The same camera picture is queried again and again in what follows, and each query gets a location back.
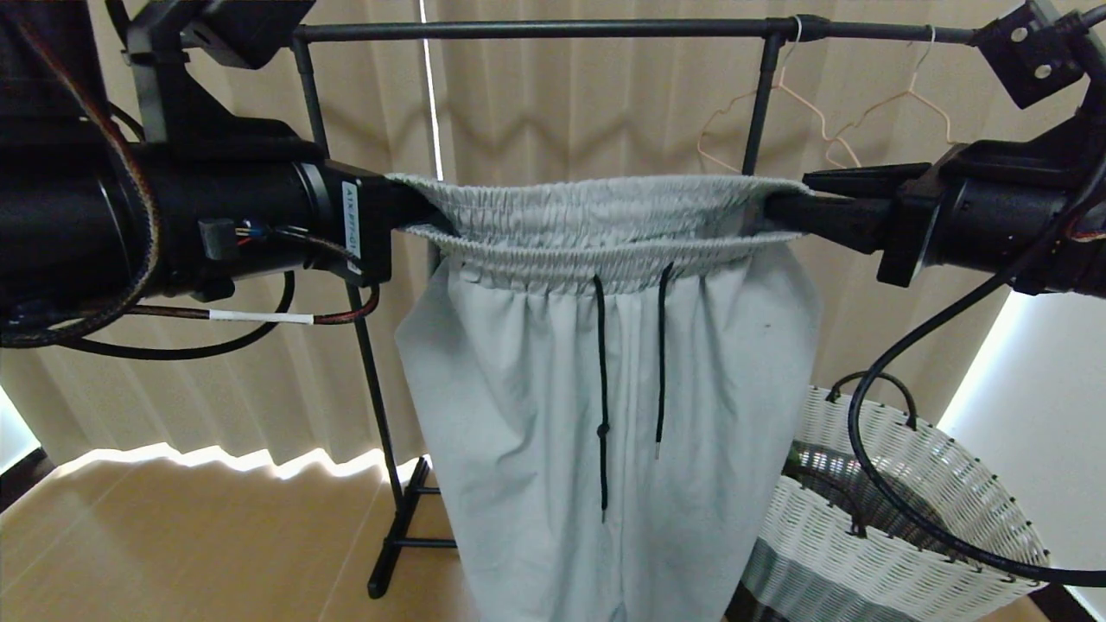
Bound pale grey shorts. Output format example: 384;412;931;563
386;173;823;622

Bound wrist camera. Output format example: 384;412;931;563
975;0;1106;117
125;0;317;143

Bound pink clothes hanger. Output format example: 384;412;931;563
824;26;960;170
696;39;836;175

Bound black cable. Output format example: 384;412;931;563
847;151;1106;589
52;271;297;362

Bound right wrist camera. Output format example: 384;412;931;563
975;0;1106;117

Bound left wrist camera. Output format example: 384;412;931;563
125;0;317;143

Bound black clothes rack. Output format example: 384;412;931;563
289;13;982;601

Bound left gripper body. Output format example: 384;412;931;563
130;138;394;299

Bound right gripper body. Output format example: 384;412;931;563
877;143;1077;288

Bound white laundry basket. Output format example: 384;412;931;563
739;371;1052;622

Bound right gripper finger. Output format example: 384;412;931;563
804;164;930;198
765;194;899;253

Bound beige curtain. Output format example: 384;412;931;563
0;0;1106;469

